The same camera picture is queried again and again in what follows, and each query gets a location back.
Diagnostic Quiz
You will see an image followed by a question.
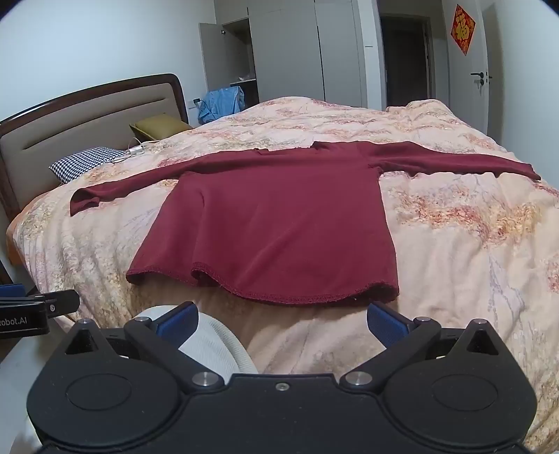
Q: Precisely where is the floral peach blanket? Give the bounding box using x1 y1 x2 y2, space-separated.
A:
6 97 559 454

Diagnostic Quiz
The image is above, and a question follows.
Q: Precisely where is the white charger with cable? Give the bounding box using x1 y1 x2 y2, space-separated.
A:
111 137 162 165

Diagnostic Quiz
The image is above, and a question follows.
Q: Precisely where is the beige padded bed headboard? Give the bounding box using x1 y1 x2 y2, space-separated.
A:
0 73 189 280

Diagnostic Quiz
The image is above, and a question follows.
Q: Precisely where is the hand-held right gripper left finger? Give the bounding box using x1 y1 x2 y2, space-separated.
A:
65 301 227 393

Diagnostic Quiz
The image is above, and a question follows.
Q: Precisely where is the maroon long-sleeve shirt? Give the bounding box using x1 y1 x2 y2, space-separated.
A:
70 140 542 306

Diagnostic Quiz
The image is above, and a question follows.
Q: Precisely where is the grey wardrobe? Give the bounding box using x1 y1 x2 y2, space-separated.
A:
198 0 387 112

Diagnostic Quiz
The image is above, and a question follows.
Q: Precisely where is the olive green pillow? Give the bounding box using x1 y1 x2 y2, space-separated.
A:
130 114 194 142

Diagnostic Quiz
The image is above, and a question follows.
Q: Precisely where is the houndstooth pillow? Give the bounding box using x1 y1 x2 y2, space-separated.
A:
49 147 129 184

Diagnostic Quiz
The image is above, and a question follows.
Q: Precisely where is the red diamond door decoration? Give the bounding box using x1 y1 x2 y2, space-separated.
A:
450 4 476 56

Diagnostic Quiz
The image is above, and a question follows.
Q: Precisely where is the white door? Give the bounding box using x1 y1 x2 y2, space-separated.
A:
444 0 503 142

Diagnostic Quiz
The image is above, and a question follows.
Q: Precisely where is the blue cloth bag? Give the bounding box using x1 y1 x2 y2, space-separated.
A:
198 86 245 124

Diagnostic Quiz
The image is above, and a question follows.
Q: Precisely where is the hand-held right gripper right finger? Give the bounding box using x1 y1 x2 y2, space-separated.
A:
340 301 503 393

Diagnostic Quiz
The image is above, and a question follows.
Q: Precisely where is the white ribbed padded object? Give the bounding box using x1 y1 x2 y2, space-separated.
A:
126 306 258 376

